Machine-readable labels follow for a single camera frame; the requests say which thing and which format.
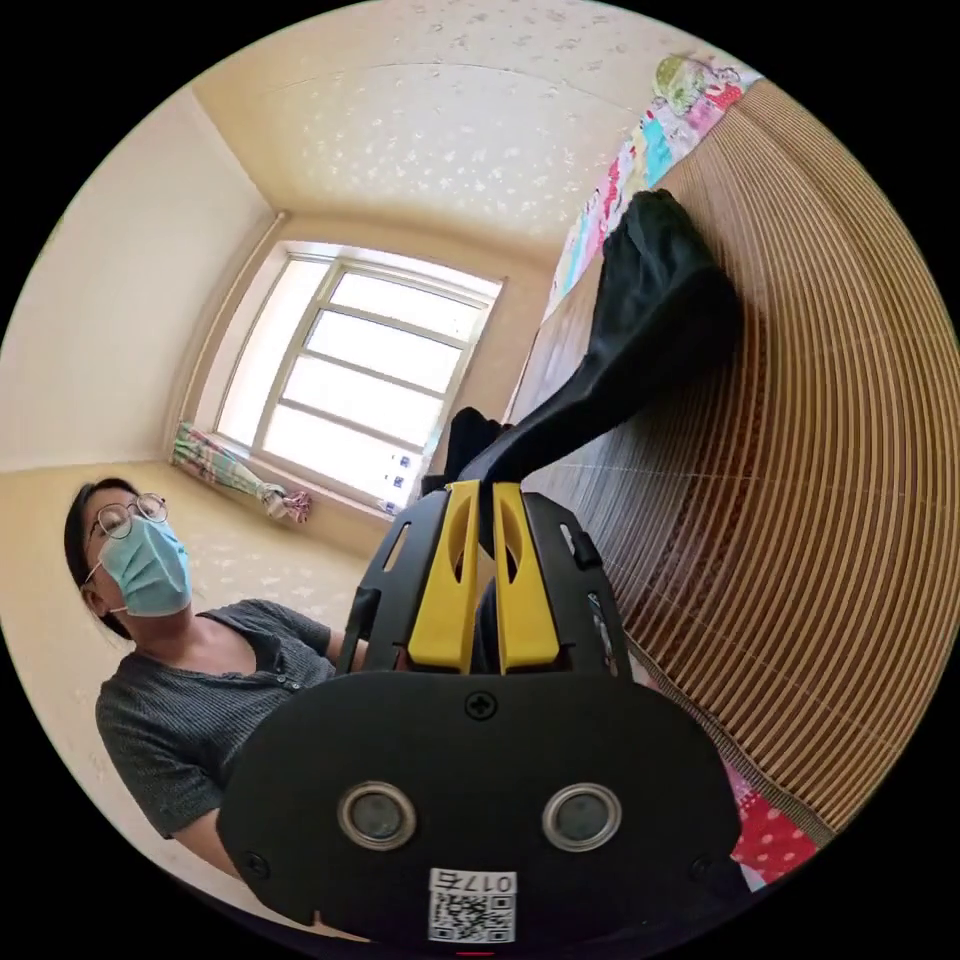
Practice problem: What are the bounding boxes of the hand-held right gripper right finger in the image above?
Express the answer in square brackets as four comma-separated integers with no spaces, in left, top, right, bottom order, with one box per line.
[491,482,559,674]

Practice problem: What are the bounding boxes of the black pants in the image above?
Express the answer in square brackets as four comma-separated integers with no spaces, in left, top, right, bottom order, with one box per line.
[442,188,745,560]

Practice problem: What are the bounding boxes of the window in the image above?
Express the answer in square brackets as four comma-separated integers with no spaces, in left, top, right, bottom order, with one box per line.
[196,241,505,520]

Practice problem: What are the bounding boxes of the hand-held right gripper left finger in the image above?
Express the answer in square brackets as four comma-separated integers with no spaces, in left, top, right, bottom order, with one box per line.
[406,479,481,673]

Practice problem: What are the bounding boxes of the checked curtain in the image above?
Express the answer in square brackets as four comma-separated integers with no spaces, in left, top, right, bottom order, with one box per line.
[170,421,313,526]

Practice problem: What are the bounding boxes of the bed with woven mat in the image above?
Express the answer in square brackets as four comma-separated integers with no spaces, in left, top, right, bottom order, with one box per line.
[500,53,955,894]

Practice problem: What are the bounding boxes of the person's body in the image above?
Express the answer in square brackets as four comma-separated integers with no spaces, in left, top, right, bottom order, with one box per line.
[62,476,369,880]

